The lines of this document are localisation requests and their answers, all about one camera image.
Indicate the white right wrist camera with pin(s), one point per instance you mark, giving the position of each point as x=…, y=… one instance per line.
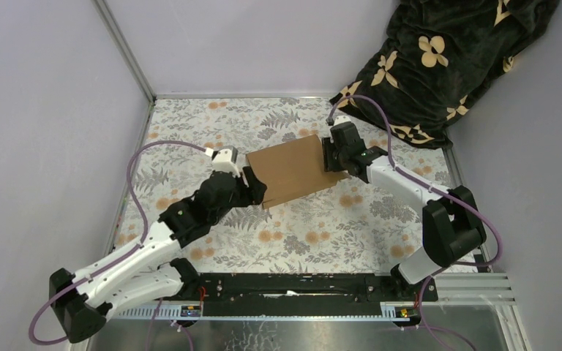
x=337, y=120

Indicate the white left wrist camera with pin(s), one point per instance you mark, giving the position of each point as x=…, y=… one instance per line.
x=224, y=160

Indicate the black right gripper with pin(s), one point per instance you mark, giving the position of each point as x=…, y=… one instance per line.
x=328, y=146

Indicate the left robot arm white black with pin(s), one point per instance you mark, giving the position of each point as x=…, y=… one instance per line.
x=85, y=300

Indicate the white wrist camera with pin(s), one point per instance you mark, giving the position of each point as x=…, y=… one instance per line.
x=337, y=120
x=224, y=160

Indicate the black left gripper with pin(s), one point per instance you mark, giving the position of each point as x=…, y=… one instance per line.
x=256, y=191

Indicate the brown cardboard box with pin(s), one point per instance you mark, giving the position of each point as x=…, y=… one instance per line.
x=292, y=170

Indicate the black floral blanket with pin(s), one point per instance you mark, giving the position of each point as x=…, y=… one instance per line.
x=439, y=58

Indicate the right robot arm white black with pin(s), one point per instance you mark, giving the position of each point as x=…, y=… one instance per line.
x=451, y=227

